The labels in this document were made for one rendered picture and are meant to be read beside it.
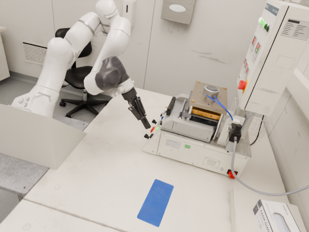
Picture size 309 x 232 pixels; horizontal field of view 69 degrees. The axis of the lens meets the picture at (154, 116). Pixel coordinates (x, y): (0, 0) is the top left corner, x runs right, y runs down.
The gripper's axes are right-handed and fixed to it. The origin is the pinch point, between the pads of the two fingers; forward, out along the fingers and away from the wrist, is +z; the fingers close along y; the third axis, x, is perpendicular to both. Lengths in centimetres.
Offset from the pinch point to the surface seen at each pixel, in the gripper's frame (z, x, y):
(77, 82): -25, 106, 96
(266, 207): 39, -47, -28
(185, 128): 7.1, -21.5, -4.7
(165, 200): 25.2, -7.9, -31.4
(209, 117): 7.9, -32.8, 1.2
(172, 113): 2.5, -13.7, 7.2
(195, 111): 2.8, -27.6, 1.3
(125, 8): -66, 37, 142
